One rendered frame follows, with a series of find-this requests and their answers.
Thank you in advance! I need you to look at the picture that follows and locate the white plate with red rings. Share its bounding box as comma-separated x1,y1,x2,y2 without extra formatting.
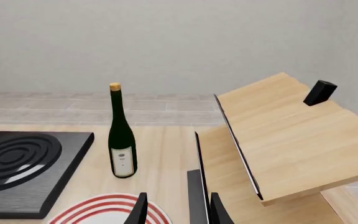
46,192,172,224

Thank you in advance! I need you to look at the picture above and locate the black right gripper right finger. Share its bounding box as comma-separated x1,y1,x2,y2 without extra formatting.
209,192,236,224

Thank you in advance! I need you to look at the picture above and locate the flat black stove plate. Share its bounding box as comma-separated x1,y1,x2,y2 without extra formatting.
0,131,95,220

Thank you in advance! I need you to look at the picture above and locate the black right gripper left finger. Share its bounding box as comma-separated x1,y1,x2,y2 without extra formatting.
125,192,149,224

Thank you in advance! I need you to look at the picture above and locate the pale wooden wine rack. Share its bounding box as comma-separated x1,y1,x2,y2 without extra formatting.
186,72,358,224

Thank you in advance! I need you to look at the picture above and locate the dark green wine bottle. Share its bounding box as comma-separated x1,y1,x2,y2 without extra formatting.
108,82,139,179

